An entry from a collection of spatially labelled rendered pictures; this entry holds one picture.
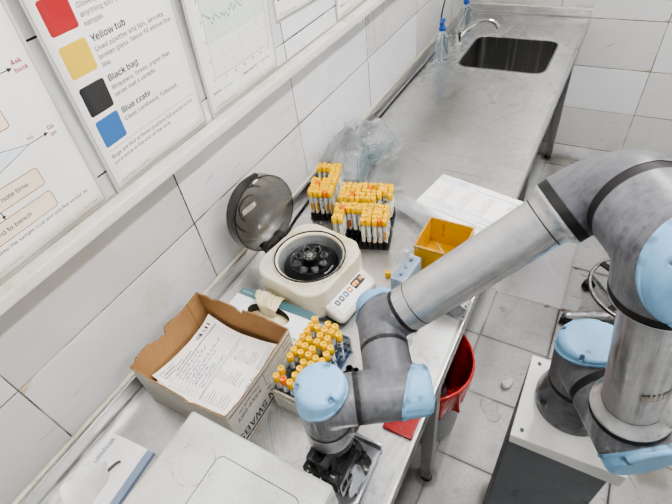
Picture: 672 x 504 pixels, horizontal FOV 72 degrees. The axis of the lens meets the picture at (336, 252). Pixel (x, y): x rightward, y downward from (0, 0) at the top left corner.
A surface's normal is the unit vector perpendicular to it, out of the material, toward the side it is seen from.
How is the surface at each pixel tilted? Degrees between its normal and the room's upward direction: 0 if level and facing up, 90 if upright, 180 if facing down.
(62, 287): 90
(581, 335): 11
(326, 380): 0
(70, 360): 90
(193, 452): 0
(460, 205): 1
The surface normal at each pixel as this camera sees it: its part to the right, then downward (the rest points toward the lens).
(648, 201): -0.66, -0.54
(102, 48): 0.88, 0.30
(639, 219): -0.88, -0.32
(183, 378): -0.10, -0.72
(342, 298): 0.24, -0.48
